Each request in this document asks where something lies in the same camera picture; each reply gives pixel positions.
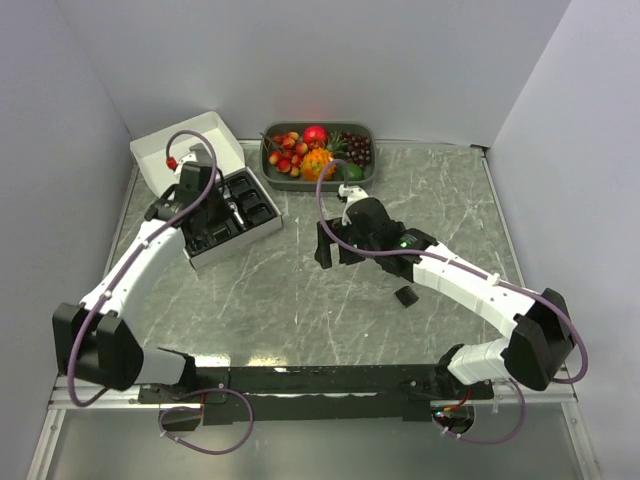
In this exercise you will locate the silver hair clipper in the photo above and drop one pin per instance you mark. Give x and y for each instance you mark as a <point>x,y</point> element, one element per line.
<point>238,218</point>

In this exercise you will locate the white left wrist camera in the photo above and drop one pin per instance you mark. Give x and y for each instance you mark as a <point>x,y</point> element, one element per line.
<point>176,165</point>

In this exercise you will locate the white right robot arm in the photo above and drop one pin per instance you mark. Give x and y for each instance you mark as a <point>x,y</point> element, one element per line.
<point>536,336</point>

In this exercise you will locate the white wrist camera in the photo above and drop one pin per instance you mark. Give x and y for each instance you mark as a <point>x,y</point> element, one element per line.
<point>351,193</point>
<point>176,165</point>

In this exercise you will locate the red yellow cherry bunch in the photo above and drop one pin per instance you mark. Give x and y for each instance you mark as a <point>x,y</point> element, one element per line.
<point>286,152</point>

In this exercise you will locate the dark grape bunch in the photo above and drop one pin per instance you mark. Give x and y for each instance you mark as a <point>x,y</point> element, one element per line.
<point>358,149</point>

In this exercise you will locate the black comb guard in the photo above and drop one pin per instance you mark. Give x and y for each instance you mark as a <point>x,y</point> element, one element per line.
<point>406,296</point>

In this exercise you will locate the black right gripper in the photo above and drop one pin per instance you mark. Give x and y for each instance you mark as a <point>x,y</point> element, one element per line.
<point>323,251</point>

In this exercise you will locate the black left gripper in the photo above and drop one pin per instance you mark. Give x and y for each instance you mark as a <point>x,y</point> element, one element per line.
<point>221,199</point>

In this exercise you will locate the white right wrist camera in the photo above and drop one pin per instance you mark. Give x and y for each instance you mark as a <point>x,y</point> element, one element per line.
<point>351,193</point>

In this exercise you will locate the green lime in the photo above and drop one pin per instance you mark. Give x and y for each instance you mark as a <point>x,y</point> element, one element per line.
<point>350,171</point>

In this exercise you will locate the white hair clipper box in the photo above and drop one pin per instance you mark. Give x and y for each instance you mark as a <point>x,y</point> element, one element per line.
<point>201,155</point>

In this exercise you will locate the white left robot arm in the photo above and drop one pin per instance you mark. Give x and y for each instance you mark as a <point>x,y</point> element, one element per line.
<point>96,349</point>

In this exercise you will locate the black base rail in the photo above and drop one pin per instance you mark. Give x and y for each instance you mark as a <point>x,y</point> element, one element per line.
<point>290,393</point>

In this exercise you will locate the red apple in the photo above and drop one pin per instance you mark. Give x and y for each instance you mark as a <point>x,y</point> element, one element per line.
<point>315,135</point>

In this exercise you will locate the grey fruit tray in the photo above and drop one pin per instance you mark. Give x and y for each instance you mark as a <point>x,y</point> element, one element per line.
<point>335,145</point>

